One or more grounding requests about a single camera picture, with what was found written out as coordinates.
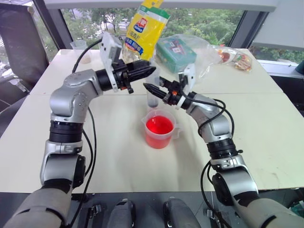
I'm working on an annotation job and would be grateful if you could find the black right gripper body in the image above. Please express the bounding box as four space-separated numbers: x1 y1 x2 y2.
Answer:
157 76 183 106

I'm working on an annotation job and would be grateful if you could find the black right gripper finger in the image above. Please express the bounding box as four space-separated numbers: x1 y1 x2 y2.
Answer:
146 88 166 101
143 83 166 95

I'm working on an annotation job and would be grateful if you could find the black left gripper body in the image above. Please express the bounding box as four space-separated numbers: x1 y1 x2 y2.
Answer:
112 59 135 95

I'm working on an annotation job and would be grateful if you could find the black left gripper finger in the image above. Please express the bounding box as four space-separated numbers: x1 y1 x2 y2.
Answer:
128 59 153 71
130 66 157 82

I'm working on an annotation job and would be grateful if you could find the tall clear plastic cup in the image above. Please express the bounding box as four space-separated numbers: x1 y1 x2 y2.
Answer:
145 68 162 109

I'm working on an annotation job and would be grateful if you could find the measuring cup with red liquid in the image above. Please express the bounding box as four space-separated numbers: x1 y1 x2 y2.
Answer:
141 109 181 149

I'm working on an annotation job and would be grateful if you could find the small cup with beige contents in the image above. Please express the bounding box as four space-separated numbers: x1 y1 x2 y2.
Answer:
80 50 93 64

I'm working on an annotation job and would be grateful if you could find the clear empty measuring cup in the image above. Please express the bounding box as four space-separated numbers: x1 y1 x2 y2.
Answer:
69 39 87 51

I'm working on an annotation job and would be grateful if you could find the yellow snack bag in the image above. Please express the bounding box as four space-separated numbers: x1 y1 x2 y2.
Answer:
121 0 171 63

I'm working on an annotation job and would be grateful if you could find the green box in plastic bag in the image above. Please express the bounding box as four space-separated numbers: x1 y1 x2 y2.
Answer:
154 34 225 79

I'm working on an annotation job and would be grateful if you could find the colourful snack packets bag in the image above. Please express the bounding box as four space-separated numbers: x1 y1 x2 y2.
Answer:
213 45 254 73

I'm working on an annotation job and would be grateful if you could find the black chair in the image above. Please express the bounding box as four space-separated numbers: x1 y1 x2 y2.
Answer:
0 4 51 115

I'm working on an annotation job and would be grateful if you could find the dark rounded shape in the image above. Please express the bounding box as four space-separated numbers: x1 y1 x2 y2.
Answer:
110 199 137 228
162 196 201 228

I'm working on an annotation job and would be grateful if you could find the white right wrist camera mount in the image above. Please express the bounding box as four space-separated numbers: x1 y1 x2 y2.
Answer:
177 63 197 110

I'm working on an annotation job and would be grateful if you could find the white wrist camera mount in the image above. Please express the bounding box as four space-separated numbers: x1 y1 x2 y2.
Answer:
177 63 197 110
99 32 124 93

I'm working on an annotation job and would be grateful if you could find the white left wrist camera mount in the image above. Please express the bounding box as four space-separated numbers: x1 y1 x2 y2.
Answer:
99 32 124 93

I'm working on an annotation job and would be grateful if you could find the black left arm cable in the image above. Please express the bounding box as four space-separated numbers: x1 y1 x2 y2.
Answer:
68 39 103 228

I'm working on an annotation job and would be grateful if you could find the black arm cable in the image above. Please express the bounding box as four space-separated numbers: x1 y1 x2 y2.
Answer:
190 95 235 223
68 39 103 228

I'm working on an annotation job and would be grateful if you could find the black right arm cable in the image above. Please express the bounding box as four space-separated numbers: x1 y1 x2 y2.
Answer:
190 95 235 223

